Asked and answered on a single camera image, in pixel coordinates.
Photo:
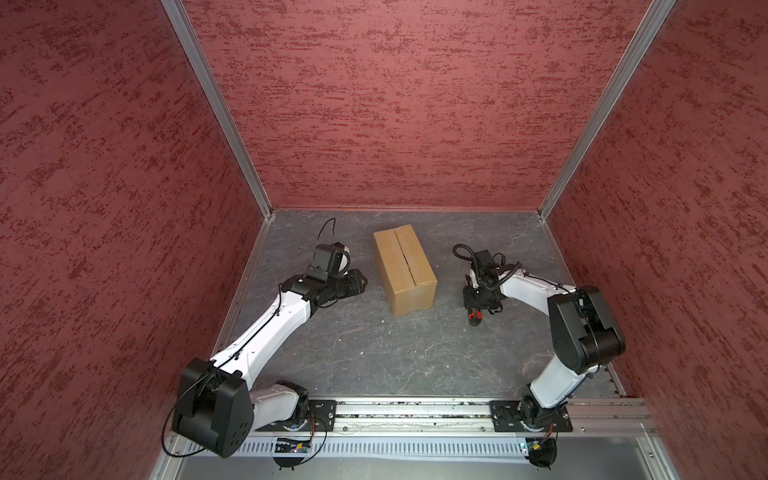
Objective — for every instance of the left controller board with wires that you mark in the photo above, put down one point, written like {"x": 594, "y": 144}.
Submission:
{"x": 291, "y": 453}

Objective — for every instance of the aluminium left corner post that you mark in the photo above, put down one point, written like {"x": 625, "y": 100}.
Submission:
{"x": 184, "y": 31}

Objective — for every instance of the aluminium right corner post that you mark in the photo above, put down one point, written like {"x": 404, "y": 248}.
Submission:
{"x": 645, "y": 33}

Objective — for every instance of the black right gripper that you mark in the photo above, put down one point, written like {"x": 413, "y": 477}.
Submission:
{"x": 470, "y": 300}

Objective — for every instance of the aluminium front rail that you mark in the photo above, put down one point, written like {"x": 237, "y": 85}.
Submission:
{"x": 467, "y": 416}

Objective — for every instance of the right controller board with wires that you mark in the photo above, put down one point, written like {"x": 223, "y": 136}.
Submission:
{"x": 542, "y": 452}

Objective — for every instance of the brown cardboard express box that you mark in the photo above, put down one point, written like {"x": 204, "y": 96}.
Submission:
{"x": 405, "y": 271}

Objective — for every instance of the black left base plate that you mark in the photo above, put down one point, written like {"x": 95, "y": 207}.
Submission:
{"x": 322, "y": 412}

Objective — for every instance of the white slotted cable duct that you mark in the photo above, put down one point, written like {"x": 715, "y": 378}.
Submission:
{"x": 504, "y": 449}

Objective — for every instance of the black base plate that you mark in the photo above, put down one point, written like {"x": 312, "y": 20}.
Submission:
{"x": 526, "y": 416}
{"x": 322, "y": 412}

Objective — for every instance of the controller board with wires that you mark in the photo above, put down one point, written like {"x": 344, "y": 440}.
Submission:
{"x": 542, "y": 452}
{"x": 291, "y": 453}

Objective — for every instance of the aluminium corner post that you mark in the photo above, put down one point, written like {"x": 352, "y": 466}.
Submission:
{"x": 645, "y": 33}
{"x": 184, "y": 31}

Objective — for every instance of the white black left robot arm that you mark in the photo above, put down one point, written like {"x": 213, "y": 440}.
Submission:
{"x": 217, "y": 406}

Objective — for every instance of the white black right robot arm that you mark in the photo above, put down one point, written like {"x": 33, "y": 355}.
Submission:
{"x": 584, "y": 332}

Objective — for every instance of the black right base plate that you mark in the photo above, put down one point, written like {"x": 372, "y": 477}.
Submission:
{"x": 526, "y": 416}

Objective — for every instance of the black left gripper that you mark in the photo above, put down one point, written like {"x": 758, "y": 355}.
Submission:
{"x": 356, "y": 287}

